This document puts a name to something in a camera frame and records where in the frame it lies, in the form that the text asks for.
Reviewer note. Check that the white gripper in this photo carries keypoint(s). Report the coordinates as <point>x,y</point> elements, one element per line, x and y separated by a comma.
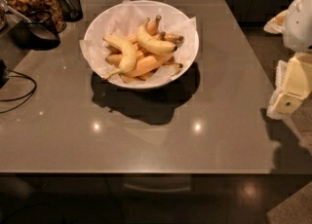
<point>298,26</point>

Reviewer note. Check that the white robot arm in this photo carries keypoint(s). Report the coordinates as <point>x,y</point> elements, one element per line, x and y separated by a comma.
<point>293,77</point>

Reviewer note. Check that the white bowl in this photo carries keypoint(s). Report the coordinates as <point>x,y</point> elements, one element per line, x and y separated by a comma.
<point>115,57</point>

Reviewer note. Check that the bottom right brownish banana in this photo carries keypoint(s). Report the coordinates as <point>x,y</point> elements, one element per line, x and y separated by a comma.
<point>175,67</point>

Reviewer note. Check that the banana with dark tip right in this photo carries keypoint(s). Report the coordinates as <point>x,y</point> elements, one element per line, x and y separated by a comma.
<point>170,37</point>

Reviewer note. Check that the long orange-yellow banana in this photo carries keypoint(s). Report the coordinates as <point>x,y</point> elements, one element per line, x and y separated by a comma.
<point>148,64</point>

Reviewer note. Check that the upright banana behind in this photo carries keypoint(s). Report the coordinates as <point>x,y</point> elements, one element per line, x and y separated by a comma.
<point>152,27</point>

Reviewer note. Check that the left curved yellow banana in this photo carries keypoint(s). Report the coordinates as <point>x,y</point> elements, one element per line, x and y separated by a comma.
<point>129,54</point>

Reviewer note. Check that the black mesh pen holder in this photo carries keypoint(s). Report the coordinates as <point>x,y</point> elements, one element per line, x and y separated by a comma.
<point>71,10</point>

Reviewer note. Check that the black mesh cup front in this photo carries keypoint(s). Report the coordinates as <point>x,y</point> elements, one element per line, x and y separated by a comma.
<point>38,32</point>

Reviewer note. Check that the metal spoon handle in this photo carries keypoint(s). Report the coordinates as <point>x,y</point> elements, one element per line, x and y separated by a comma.
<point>6,7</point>

